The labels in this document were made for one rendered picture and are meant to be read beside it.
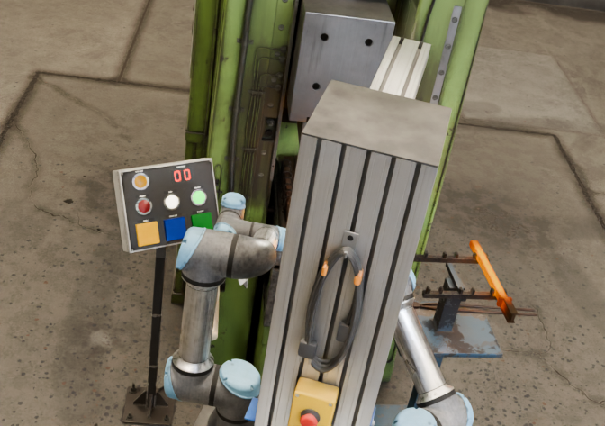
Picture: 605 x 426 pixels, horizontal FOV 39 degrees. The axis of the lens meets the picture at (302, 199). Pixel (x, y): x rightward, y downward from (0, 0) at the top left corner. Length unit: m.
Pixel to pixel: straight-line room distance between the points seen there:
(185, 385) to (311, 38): 1.19
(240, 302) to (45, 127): 2.41
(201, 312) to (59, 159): 3.11
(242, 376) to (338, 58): 1.12
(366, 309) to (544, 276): 3.37
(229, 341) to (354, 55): 1.48
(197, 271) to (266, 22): 1.09
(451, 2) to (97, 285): 2.26
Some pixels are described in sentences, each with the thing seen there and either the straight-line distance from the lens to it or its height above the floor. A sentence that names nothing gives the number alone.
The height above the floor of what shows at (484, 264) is 0.93.
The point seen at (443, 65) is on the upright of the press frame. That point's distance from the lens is 3.13.
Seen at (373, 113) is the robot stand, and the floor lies 2.03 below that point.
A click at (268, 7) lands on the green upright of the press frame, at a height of 1.71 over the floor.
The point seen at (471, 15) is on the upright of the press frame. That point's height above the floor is 1.76.
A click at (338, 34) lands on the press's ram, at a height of 1.70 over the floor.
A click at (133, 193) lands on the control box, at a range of 2.94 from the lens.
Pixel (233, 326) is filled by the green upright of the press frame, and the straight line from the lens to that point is 3.72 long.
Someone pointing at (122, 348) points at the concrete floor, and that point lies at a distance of 4.00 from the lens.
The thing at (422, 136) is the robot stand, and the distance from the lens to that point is 1.59.
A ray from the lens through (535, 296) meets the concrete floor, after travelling 4.82.
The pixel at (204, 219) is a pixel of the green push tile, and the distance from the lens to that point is 3.02.
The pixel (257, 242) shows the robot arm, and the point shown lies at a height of 1.45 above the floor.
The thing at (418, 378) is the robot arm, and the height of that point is 1.08.
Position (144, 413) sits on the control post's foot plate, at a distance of 3.71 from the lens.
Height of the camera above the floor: 2.74
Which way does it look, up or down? 32 degrees down
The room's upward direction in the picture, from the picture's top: 10 degrees clockwise
